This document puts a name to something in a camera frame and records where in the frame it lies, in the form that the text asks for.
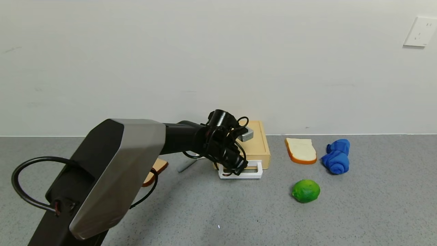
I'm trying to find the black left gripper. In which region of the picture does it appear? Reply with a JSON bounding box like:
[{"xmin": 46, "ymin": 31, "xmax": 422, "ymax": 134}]
[{"xmin": 222, "ymin": 148, "xmax": 249, "ymax": 176}]

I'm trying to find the yellow drawer with white handle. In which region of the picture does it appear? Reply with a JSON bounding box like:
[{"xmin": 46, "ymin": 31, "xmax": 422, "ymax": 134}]
[{"xmin": 218, "ymin": 160, "xmax": 263, "ymax": 179}]

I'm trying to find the yellow drawer case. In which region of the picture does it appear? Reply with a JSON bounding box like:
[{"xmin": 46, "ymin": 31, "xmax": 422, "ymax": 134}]
[{"xmin": 213, "ymin": 120, "xmax": 271, "ymax": 170}]

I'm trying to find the white bread slice orange crust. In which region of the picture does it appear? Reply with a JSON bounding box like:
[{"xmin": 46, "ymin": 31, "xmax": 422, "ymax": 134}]
[{"xmin": 285, "ymin": 138, "xmax": 317, "ymax": 165}]

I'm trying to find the green lime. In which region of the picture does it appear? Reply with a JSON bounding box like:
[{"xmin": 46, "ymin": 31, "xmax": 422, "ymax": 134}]
[{"xmin": 292, "ymin": 179, "xmax": 321, "ymax": 203}]

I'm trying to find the brown crust toast slice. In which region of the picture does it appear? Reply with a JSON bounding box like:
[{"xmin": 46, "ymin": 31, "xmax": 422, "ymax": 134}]
[{"xmin": 143, "ymin": 158, "xmax": 169, "ymax": 187}]

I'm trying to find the blue rolled towel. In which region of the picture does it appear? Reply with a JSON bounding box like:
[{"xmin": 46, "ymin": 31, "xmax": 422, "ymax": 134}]
[{"xmin": 321, "ymin": 139, "xmax": 350, "ymax": 175}]

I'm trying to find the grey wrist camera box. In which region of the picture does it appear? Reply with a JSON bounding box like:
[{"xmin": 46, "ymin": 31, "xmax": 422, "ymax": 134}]
[{"xmin": 238, "ymin": 127, "xmax": 254, "ymax": 142}]

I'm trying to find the grey handled white peeler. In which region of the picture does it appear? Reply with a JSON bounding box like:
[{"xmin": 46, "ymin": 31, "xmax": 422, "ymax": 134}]
[{"xmin": 178, "ymin": 158, "xmax": 205, "ymax": 173}]

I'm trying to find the thick black arm cable loop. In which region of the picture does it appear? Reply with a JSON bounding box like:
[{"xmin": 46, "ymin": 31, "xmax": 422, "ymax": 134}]
[{"xmin": 12, "ymin": 156, "xmax": 79, "ymax": 214}]

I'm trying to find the white wall socket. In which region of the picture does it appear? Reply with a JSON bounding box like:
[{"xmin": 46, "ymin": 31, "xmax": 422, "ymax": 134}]
[{"xmin": 403, "ymin": 16, "xmax": 437, "ymax": 47}]

